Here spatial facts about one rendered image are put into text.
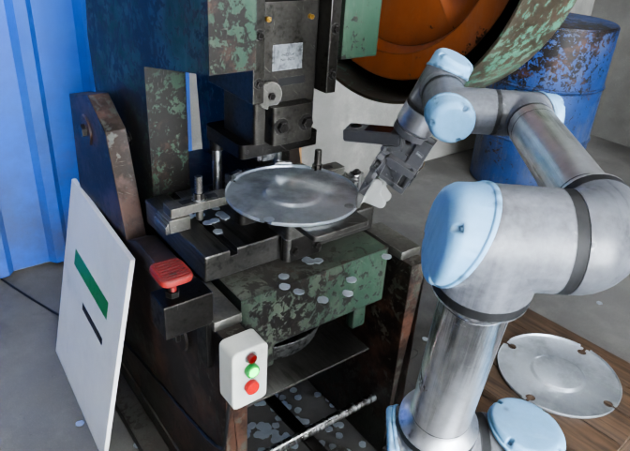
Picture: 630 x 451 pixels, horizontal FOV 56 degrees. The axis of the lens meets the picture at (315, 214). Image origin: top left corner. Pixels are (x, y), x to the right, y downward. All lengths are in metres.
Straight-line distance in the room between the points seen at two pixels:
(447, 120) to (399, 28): 0.56
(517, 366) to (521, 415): 0.62
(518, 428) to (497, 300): 0.34
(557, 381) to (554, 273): 0.96
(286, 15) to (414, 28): 0.37
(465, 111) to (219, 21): 0.44
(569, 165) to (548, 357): 0.91
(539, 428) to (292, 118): 0.71
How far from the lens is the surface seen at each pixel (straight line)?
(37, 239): 2.52
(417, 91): 1.10
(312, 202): 1.24
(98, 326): 1.69
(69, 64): 2.33
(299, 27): 1.22
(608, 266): 0.67
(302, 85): 1.26
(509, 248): 0.62
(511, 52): 1.29
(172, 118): 1.42
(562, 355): 1.69
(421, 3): 1.44
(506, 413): 0.98
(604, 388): 1.64
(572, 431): 1.49
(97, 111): 1.51
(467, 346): 0.74
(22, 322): 2.31
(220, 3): 1.07
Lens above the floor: 1.34
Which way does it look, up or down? 28 degrees down
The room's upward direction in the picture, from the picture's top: 4 degrees clockwise
